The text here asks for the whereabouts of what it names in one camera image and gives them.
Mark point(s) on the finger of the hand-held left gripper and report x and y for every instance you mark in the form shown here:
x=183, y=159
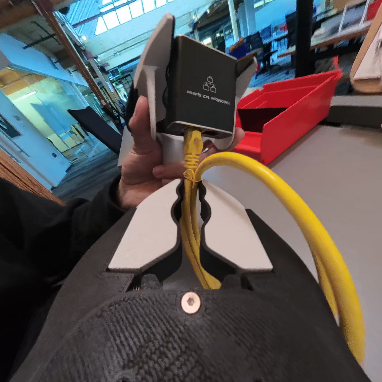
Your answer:
x=149, y=59
x=249, y=74

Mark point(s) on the dark grey slab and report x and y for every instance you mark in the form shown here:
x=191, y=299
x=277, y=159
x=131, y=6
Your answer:
x=355, y=113

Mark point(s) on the skylight window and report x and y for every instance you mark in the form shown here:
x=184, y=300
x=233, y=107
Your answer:
x=131, y=15

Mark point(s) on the black office chair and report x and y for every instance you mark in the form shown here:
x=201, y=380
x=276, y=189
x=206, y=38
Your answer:
x=95, y=128

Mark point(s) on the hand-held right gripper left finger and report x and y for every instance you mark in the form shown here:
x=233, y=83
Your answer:
x=146, y=235

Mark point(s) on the person's left hand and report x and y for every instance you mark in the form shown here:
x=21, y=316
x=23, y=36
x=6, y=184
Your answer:
x=140, y=173

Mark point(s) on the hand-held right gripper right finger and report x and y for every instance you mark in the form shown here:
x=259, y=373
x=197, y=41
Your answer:
x=235, y=235

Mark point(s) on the red plastic bin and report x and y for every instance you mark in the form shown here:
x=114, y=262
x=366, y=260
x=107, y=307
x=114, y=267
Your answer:
x=298, y=104

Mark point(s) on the black ethernet splitter box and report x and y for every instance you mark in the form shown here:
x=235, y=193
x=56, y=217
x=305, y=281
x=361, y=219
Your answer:
x=203, y=74

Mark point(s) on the wooden support column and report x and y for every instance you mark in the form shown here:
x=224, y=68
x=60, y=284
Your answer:
x=74, y=56

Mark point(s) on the printed instruction board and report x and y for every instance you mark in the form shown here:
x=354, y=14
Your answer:
x=370, y=65

